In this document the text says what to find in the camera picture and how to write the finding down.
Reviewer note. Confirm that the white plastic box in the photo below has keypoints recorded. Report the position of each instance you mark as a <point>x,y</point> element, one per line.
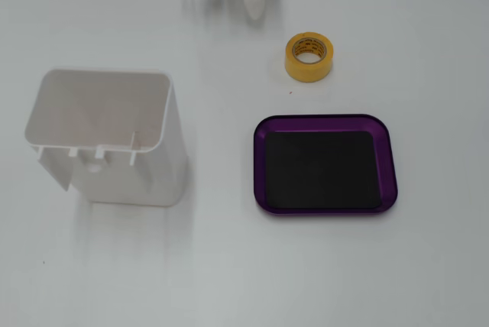
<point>168,174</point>

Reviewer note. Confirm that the yellow tape roll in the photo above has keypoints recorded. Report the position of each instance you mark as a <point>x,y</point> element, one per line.
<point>305,74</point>

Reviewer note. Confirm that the black tray mat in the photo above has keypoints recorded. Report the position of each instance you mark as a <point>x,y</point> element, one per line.
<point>321,170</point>

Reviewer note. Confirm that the purple metal tray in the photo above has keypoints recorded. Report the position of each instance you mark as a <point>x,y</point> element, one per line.
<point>258,151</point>

